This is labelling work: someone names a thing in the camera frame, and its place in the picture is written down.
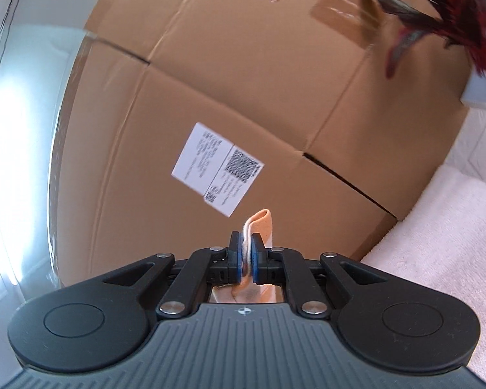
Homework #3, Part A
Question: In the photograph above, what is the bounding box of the white shipping label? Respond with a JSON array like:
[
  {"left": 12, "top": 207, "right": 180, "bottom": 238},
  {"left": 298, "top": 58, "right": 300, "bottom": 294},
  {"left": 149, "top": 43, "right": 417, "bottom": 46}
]
[{"left": 172, "top": 123, "right": 264, "bottom": 218}]

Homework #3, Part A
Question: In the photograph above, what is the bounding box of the orange white striped shirt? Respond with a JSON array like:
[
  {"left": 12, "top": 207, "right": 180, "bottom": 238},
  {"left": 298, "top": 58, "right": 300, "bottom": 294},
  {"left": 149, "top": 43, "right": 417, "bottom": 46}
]
[{"left": 209, "top": 209, "right": 284, "bottom": 304}]

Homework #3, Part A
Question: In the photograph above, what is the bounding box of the right cardboard box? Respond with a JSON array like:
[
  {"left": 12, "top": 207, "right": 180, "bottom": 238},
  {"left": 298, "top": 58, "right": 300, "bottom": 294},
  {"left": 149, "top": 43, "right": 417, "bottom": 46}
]
[{"left": 86, "top": 0, "right": 470, "bottom": 218}]

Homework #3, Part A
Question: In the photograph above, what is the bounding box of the large cardboard box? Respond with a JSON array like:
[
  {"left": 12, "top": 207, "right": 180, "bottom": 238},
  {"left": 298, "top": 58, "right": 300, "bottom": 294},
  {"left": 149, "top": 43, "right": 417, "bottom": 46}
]
[{"left": 48, "top": 37, "right": 396, "bottom": 286}]

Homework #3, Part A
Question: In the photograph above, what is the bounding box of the pink fleece towel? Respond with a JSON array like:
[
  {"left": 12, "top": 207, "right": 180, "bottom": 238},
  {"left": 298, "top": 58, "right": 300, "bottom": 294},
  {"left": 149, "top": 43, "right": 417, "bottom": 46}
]
[{"left": 363, "top": 165, "right": 486, "bottom": 381}]

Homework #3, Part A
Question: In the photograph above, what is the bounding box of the white side table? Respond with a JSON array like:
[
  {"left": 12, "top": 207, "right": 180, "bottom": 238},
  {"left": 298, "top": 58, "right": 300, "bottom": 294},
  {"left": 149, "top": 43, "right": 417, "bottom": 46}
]
[{"left": 461, "top": 70, "right": 486, "bottom": 110}]

